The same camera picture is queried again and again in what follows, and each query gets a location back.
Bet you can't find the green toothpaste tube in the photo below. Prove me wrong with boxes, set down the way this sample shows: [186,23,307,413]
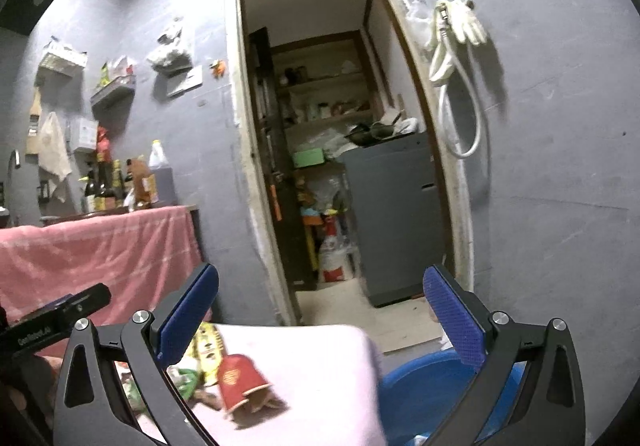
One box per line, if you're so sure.
[166,366,200,402]

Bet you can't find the person's left hand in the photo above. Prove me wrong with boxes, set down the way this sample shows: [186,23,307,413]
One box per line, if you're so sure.
[1,355,62,445]

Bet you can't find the yellow snack wrapper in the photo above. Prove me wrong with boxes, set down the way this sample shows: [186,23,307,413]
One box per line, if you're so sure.
[194,322,226,386]

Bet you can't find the blue plastic basin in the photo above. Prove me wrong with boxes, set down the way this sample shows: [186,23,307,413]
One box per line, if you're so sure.
[377,348,526,446]

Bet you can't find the red paper cup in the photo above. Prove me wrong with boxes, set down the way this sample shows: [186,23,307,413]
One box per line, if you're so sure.
[217,354,271,416]

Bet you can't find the pink checked cloth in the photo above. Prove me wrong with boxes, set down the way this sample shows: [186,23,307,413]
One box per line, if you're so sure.
[1,207,202,356]

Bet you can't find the dark sauce bottle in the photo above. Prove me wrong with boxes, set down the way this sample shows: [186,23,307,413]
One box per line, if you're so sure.
[94,151,116,211]

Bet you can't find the hanging beige towel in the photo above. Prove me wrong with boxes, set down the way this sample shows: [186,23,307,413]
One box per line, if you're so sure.
[38,111,72,203]

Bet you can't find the paint brush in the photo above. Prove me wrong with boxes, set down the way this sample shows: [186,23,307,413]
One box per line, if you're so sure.
[25,86,42,156]

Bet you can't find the brown sauce bottle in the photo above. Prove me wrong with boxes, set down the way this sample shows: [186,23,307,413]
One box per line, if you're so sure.
[130,156,158,209]

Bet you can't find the large oil jug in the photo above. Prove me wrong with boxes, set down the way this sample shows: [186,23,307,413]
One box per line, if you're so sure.
[148,140,178,207]

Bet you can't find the pink floral stool cover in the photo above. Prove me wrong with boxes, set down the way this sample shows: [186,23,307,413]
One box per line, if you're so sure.
[192,325,387,445]

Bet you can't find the red white canister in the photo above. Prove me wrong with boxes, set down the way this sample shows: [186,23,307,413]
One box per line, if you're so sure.
[318,215,354,284]

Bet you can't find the grey cabinet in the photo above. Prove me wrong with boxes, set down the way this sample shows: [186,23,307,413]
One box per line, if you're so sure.
[340,133,446,307]

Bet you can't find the green box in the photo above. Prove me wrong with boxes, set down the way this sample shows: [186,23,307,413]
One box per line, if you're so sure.
[292,147,326,169]

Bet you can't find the wooden storage shelf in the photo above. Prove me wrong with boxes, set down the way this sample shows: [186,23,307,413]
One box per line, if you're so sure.
[271,30,385,161]

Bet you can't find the white rubber gloves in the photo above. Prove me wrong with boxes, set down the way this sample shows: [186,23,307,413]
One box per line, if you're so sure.
[425,0,488,86]

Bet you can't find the white hose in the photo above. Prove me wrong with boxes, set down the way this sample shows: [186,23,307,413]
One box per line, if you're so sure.
[437,45,484,160]

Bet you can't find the wall wire shelf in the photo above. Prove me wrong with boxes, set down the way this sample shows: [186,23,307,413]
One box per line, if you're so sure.
[90,75,136,108]

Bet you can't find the white wall basket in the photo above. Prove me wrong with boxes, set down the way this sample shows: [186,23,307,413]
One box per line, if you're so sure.
[38,37,88,78]

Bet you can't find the white plastic bag on wall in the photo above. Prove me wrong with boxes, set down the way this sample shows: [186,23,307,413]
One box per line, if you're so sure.
[145,17,193,76]

